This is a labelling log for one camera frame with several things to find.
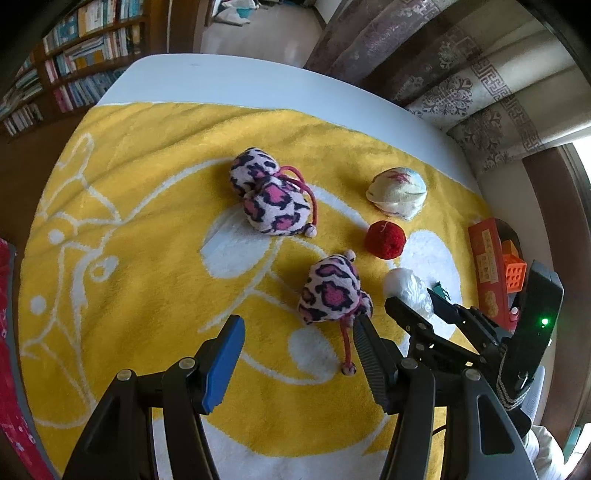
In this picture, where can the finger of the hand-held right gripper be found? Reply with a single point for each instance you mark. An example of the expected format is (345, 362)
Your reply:
(408, 318)
(461, 316)

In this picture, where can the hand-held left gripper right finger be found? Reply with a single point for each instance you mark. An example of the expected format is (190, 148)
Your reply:
(371, 364)

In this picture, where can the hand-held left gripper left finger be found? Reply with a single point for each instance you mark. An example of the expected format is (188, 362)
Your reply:
(224, 364)

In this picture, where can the white plastic bag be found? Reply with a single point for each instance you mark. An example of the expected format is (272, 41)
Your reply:
(408, 288)

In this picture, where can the small orange embossed cube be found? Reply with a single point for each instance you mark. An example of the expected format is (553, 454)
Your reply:
(515, 274)

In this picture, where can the orange cardboard box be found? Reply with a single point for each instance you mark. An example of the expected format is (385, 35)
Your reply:
(487, 263)

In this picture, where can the leopard print plush mitten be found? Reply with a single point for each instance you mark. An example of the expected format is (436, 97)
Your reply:
(277, 205)
(330, 290)
(251, 168)

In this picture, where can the red pompom ball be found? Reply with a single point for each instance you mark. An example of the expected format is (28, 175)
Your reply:
(385, 237)

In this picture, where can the yellow white patterned towel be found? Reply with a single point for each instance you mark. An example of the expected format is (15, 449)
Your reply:
(138, 277)

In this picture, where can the cream rolled sock ball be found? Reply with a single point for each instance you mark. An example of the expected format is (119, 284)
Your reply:
(397, 189)

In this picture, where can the red floral cloth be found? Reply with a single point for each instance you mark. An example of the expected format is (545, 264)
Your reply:
(18, 369)

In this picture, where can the light patterned curtain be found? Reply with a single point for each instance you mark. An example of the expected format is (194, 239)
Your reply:
(485, 106)

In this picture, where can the dark brown curtain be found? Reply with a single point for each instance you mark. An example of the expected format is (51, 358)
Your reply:
(360, 37)

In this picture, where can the pile of white bags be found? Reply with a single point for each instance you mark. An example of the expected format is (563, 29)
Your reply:
(235, 9)

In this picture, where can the wooden bookshelf with books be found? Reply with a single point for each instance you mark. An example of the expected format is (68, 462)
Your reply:
(69, 41)

